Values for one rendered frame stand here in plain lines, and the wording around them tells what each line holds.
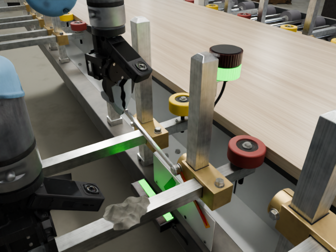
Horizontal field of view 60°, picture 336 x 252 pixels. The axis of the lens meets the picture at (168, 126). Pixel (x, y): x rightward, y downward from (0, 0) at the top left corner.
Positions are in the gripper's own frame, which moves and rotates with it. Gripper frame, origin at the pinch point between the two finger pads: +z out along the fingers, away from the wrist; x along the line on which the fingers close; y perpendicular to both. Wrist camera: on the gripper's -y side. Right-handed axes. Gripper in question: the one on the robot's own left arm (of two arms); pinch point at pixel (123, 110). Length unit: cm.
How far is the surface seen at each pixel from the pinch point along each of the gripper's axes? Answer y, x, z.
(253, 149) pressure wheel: -30.8, -8.5, 2.0
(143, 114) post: 0.3, -7.4, 4.7
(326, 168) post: -45.8, 10.0, -13.5
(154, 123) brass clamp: -1.9, -9.1, 7.4
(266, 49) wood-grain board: -6, -74, 3
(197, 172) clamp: -23.6, 2.0, 5.4
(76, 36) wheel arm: 88, -48, 8
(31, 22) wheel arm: 140, -52, 9
